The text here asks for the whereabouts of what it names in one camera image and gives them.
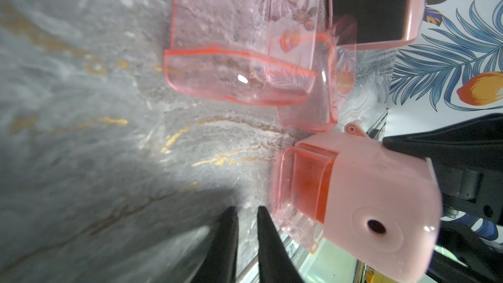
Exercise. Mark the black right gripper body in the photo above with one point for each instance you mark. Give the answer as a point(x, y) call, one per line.
point(467, 161)

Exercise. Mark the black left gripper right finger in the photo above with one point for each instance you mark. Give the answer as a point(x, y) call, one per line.
point(274, 263)

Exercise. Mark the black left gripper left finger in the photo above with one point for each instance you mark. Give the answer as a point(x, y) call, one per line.
point(220, 264)

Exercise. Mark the pink pencil sharpener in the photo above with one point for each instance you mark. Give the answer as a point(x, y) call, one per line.
point(383, 207)
point(380, 24)

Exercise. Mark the pink clear sharpener tray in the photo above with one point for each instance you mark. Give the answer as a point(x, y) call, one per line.
point(253, 52)
point(334, 65)

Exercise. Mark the clear red-rimmed sharpener tray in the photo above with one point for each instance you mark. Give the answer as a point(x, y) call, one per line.
point(299, 193)

